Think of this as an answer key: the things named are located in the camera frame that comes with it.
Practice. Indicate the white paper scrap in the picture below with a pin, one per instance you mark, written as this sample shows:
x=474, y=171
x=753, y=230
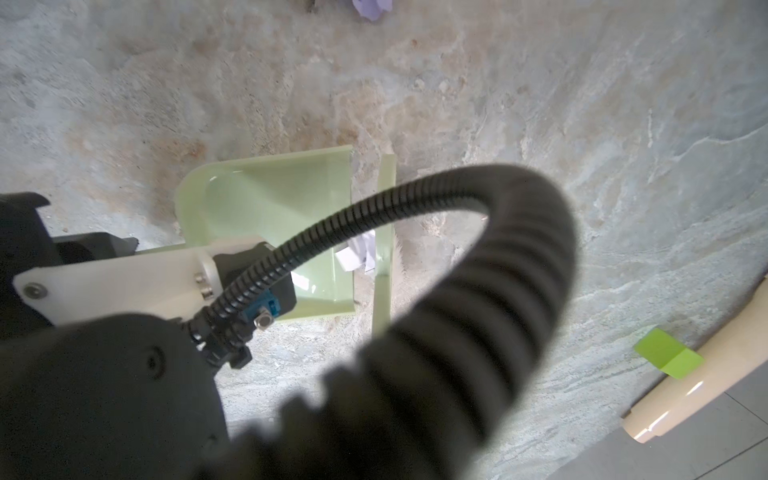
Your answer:
x=358, y=254

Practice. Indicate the purple paper scrap upper centre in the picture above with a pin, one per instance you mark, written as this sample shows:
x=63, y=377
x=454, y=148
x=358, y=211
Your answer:
x=372, y=10

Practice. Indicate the green white hand brush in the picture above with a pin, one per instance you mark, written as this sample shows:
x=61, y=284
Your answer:
x=384, y=254

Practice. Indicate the green paper scrap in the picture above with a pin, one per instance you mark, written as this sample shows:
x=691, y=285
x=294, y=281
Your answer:
x=667, y=354

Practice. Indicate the beige wooden rolling pin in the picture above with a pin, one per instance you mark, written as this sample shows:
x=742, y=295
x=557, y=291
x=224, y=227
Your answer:
x=731, y=354

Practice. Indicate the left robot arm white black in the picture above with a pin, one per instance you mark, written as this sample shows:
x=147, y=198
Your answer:
x=93, y=388

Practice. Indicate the light green dustpan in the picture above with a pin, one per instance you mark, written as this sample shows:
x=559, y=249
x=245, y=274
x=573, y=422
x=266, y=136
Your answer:
x=275, y=197

